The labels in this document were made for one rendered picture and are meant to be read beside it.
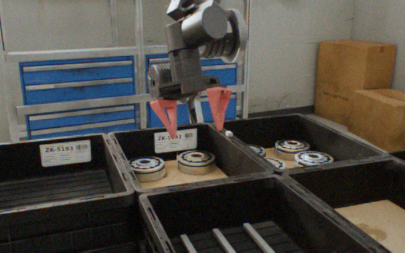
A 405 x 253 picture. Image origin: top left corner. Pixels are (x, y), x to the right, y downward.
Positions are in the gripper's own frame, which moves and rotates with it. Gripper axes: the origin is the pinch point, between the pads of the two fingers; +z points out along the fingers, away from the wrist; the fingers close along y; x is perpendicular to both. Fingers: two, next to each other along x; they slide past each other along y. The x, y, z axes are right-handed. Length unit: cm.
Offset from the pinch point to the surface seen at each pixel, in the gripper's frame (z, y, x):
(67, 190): 9.0, 42.4, -8.8
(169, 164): 7.1, 28.0, -33.4
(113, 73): -52, 142, -162
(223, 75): -45, 92, -228
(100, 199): 9.9, 17.4, 8.4
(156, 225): 14.8, 3.7, 11.3
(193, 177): 11.1, 18.5, -29.1
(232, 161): 8.3, 7.5, -31.1
